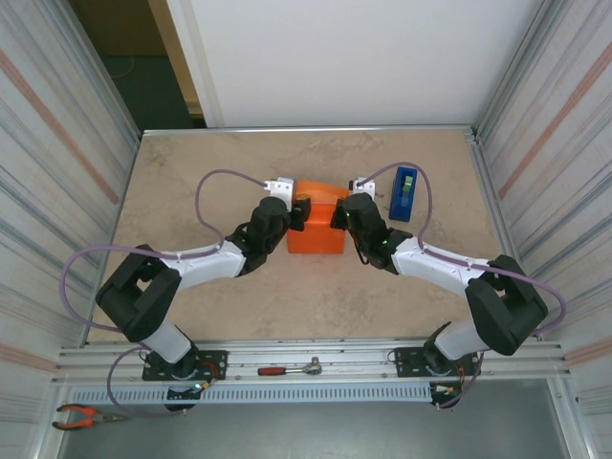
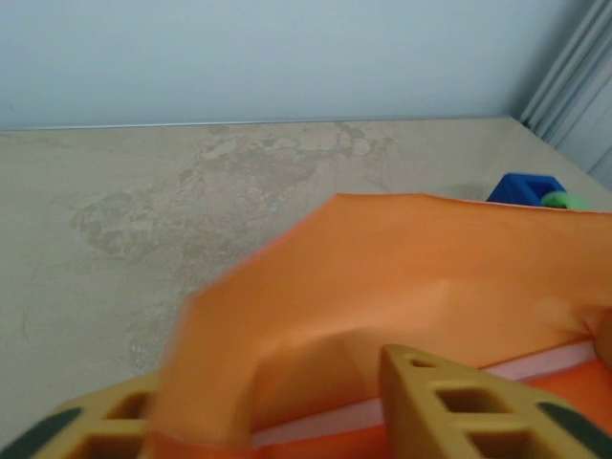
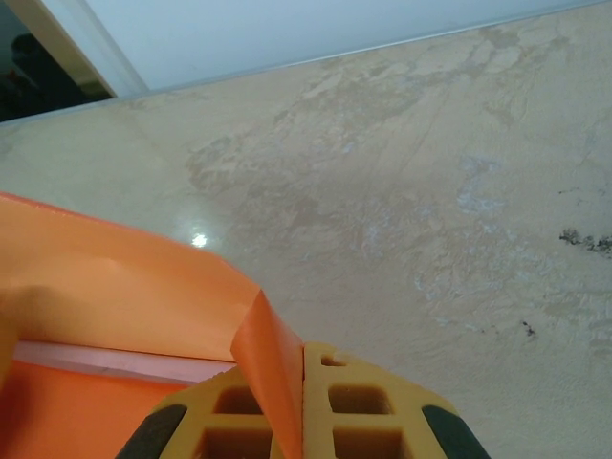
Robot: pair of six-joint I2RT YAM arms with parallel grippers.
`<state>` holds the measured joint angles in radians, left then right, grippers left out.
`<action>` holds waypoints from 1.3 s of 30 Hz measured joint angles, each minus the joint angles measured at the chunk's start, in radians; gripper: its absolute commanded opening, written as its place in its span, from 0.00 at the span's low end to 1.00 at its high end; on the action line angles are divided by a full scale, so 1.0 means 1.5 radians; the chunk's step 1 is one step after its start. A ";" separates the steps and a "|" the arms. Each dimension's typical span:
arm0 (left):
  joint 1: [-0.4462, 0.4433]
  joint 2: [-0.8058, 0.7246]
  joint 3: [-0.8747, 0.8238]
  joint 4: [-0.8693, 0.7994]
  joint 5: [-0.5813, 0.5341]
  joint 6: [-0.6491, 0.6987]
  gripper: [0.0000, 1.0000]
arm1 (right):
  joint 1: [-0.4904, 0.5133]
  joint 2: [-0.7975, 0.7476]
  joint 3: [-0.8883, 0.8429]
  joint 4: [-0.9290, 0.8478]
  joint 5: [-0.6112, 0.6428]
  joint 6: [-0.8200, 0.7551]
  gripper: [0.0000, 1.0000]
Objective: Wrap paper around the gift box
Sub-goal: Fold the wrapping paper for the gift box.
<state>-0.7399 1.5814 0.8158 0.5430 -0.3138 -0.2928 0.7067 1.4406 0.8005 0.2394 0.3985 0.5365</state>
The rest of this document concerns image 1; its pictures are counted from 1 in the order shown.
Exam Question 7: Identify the orange wrapping paper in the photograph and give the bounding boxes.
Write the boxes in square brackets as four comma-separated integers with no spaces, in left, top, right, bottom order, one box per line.
[286,179,350,255]

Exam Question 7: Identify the blue tape dispenser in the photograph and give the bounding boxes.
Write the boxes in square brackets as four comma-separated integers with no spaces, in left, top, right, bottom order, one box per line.
[389,165,419,222]

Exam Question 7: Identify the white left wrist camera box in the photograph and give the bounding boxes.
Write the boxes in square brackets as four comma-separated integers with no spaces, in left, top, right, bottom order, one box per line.
[261,176,295,212]

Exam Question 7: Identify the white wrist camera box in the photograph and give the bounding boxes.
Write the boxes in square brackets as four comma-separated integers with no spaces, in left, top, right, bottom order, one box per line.
[261,176,295,212]
[348,175,377,199]

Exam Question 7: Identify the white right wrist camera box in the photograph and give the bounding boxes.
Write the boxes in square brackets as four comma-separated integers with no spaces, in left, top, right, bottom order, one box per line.
[348,175,377,199]

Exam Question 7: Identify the aluminium table edge rail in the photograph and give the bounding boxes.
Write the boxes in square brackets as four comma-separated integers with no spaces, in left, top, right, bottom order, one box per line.
[141,124,479,141]

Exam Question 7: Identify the aluminium table side rail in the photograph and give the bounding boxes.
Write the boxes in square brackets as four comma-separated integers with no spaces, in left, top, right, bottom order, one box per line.
[466,131,544,341]

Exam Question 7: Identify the aluminium mounting rail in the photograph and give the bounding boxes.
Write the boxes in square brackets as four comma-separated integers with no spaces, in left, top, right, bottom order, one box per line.
[50,338,573,386]

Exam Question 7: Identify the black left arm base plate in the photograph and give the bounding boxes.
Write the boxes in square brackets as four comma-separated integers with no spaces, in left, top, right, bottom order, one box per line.
[142,349,229,383]

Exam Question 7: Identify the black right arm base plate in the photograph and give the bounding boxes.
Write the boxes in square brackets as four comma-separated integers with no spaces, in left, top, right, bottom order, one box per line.
[394,346,482,378]

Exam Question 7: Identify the red-handled ratchet wrench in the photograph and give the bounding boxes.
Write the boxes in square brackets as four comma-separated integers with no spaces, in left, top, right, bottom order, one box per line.
[257,356,322,377]

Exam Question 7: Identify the grey slotted cable duct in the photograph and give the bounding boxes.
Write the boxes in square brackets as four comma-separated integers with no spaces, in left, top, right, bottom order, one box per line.
[69,382,434,405]

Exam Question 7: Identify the white door frame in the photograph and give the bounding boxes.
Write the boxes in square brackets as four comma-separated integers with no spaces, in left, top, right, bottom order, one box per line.
[147,0,226,129]

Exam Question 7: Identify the orange-handled pliers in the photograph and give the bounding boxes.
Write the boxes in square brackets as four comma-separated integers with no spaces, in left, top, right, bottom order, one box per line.
[51,404,128,430]

